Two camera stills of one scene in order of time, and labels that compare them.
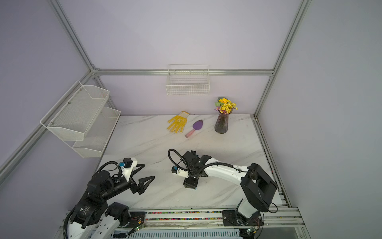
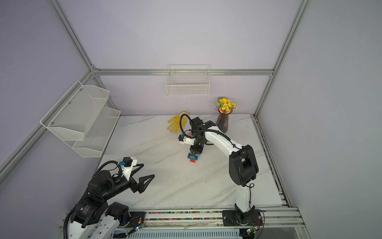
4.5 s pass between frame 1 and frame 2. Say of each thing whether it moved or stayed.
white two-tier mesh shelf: stayed
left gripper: stayed
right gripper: moved
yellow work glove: stayed
